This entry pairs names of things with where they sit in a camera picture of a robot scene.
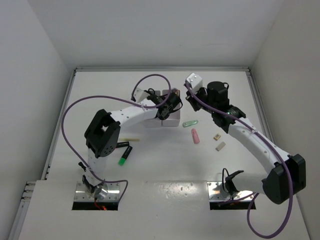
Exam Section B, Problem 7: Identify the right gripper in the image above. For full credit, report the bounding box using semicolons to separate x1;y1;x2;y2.
186;85;216;114

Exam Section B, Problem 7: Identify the yellow slim highlighter pen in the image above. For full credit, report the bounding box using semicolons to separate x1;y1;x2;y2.
118;137;140;142

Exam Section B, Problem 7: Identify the brown tape roll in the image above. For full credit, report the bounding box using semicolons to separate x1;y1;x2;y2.
171;87;181;96

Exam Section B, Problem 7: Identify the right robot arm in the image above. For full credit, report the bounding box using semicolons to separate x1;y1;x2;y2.
184;79;306;205

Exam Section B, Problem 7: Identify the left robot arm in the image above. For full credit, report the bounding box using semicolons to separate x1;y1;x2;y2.
82;88;183;198

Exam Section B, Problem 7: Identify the white left organizer box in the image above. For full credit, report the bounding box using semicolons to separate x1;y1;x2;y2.
143;90;162;128

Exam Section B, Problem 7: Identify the pink stapler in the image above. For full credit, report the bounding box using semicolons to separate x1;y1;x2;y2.
191;128;200;144

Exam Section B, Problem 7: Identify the pink black highlighter marker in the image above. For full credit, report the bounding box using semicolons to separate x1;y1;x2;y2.
116;141;130;148

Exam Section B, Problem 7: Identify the beige eraser block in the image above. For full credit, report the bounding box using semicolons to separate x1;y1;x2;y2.
215;142;226;152

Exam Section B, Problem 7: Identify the green black highlighter marker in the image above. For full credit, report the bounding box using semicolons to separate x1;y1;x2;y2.
118;146;133;166

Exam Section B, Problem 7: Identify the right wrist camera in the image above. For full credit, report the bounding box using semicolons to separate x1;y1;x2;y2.
185;73;203;93

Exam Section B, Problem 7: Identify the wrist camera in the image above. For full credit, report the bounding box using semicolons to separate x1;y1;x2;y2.
185;73;203;93
131;87;150;103

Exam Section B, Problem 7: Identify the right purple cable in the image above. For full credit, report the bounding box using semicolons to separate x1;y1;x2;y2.
184;82;294;238

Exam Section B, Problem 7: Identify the purple cable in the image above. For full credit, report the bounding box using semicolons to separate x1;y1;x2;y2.
61;73;172;203
184;82;294;238

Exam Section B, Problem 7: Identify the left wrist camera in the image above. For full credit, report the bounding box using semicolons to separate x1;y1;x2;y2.
131;87;150;103

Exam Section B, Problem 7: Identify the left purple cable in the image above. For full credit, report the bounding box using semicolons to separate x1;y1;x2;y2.
61;73;172;203

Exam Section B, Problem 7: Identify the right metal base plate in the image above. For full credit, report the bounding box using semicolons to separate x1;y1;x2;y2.
207;181;255;203

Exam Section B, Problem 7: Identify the metal base plate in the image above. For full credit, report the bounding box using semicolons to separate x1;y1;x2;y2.
207;181;255;203
74;181;120;203

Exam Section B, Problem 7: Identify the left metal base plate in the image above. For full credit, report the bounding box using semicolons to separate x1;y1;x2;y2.
74;181;120;203

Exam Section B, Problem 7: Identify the aluminium table frame rail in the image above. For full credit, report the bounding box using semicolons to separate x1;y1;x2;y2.
9;67;274;240

